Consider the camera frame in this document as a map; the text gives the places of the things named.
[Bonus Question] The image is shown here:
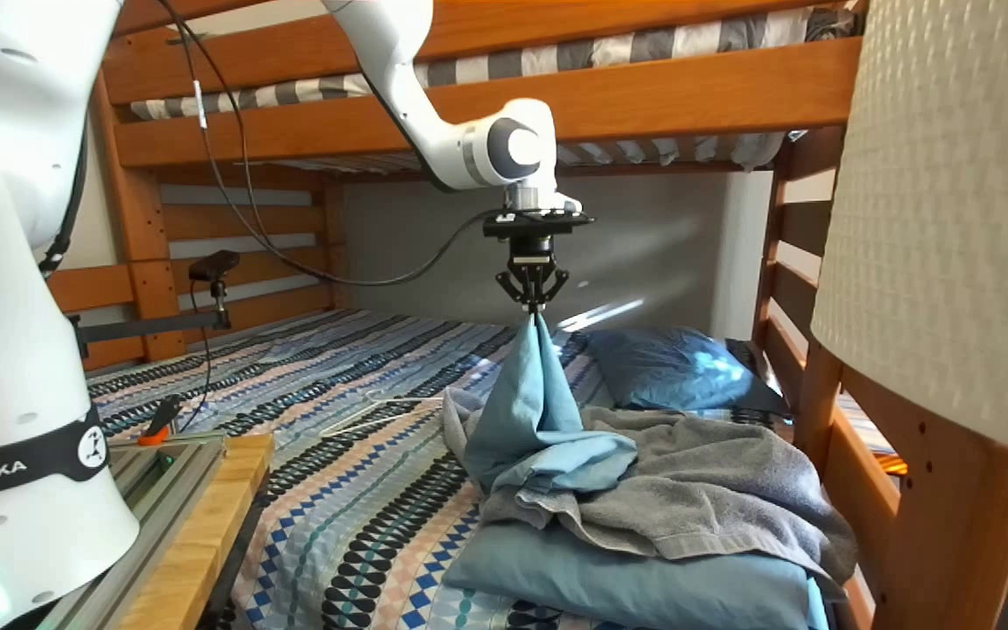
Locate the black camera on stand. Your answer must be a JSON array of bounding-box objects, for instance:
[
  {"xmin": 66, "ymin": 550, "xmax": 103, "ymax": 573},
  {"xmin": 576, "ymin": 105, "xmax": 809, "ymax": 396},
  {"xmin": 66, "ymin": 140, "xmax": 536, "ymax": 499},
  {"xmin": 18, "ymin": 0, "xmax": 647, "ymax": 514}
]
[{"xmin": 73, "ymin": 250, "xmax": 246, "ymax": 349}]

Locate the light blue pillowcase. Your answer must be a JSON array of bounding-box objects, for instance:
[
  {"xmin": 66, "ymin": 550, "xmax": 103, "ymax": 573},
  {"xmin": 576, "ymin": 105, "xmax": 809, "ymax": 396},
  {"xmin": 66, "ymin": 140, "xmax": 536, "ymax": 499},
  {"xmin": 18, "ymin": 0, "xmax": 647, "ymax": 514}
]
[{"xmin": 465, "ymin": 314, "xmax": 638, "ymax": 495}]

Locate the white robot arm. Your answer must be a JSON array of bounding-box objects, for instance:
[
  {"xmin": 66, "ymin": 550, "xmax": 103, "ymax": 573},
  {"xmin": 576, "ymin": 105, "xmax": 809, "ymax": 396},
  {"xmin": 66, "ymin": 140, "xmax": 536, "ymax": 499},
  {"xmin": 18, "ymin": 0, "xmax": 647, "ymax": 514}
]
[{"xmin": 0, "ymin": 0, "xmax": 138, "ymax": 630}]

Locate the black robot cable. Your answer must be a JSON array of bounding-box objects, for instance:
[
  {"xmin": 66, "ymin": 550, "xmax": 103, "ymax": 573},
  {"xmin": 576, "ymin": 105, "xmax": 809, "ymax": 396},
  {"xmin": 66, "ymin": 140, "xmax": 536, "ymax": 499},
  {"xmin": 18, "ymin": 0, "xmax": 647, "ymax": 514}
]
[{"xmin": 33, "ymin": 0, "xmax": 501, "ymax": 296}]

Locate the beige lampshade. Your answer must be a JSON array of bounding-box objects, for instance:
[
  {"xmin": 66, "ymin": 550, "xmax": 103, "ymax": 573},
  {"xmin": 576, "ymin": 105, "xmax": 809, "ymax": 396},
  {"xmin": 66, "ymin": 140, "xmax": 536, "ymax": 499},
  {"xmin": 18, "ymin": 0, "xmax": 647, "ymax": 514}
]
[{"xmin": 811, "ymin": 0, "xmax": 1008, "ymax": 444}]

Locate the wooden bunk bed frame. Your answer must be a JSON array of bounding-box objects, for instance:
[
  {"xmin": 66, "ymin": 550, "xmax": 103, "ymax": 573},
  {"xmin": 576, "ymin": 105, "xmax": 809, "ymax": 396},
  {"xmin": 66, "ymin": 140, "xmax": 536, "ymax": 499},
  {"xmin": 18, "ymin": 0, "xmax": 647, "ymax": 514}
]
[{"xmin": 52, "ymin": 0, "xmax": 1008, "ymax": 630}]

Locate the blue pillow at headboard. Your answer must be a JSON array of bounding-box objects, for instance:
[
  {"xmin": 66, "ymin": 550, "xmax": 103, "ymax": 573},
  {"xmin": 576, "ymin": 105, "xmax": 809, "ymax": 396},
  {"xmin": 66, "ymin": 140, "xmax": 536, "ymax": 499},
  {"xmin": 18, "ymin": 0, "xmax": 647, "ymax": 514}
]
[{"xmin": 585, "ymin": 329, "xmax": 790, "ymax": 425}]

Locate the striped upper bunk mattress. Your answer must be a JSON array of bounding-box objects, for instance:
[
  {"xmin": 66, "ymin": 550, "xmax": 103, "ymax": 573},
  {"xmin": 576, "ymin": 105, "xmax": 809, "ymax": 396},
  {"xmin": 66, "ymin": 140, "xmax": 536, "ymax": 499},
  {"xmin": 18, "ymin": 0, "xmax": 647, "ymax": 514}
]
[{"xmin": 103, "ymin": 0, "xmax": 860, "ymax": 170}]

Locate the teal pillow under towel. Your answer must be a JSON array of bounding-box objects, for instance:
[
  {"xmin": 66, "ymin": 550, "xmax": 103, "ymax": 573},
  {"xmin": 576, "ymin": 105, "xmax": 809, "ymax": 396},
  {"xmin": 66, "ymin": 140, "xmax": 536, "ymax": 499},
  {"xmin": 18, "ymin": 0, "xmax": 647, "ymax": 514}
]
[{"xmin": 445, "ymin": 527, "xmax": 830, "ymax": 630}]

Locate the grey towel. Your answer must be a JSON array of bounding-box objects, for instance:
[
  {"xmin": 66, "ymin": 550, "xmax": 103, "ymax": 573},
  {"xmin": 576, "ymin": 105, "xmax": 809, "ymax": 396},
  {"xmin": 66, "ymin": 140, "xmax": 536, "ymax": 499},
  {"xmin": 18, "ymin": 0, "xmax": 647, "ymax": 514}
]
[{"xmin": 442, "ymin": 398, "xmax": 856, "ymax": 580}]

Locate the striped patterned bedspread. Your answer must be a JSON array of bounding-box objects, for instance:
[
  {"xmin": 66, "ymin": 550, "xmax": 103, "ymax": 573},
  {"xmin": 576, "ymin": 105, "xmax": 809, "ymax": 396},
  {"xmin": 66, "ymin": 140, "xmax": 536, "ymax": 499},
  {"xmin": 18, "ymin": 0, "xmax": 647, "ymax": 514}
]
[{"xmin": 82, "ymin": 310, "xmax": 611, "ymax": 630}]

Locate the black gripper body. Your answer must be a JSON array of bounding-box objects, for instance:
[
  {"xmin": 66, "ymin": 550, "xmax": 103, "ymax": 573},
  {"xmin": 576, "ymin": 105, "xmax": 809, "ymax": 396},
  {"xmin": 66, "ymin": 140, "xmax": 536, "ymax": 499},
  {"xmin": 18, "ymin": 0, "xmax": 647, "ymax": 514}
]
[{"xmin": 484, "ymin": 215, "xmax": 585, "ymax": 296}]

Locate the wooden mounting board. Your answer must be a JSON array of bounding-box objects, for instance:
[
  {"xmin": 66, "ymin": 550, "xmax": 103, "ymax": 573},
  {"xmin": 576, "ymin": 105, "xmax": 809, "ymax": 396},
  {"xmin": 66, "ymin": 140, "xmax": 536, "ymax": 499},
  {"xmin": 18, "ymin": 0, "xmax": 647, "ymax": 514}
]
[{"xmin": 43, "ymin": 430, "xmax": 277, "ymax": 630}]

